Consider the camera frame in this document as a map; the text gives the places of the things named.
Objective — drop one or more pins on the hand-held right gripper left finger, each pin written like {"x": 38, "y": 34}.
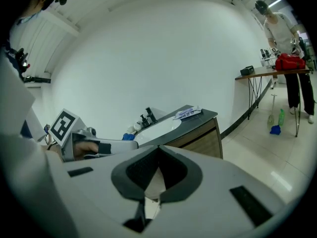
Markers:
{"x": 94, "y": 197}

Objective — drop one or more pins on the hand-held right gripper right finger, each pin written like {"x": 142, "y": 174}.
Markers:
{"x": 213, "y": 187}

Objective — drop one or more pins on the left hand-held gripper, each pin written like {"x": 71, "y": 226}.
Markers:
{"x": 74, "y": 133}

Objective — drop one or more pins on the white purple wet wipes pack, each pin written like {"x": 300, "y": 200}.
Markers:
{"x": 188, "y": 112}

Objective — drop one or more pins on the person's left hand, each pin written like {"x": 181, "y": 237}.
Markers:
{"x": 84, "y": 148}

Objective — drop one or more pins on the wooden vanity cabinet dark top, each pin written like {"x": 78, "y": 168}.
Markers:
{"x": 198, "y": 135}

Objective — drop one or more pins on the blue cloth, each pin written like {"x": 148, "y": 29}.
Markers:
{"x": 128, "y": 136}

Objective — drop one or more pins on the white round bottle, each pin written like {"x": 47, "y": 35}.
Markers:
{"x": 137, "y": 126}

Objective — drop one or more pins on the black faucet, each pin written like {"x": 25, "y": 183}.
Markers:
{"x": 148, "y": 118}

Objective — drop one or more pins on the white sink basin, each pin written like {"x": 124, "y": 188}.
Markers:
{"x": 158, "y": 130}

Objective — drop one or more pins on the blue rag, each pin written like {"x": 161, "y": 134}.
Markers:
{"x": 275, "y": 129}

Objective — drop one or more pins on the green plastic bottle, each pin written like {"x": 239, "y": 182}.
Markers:
{"x": 281, "y": 116}

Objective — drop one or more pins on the black box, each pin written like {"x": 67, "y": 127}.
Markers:
{"x": 247, "y": 70}

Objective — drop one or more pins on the red bag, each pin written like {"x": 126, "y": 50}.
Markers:
{"x": 289, "y": 62}

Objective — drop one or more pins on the black wall shelf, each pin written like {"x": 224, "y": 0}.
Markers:
{"x": 37, "y": 79}

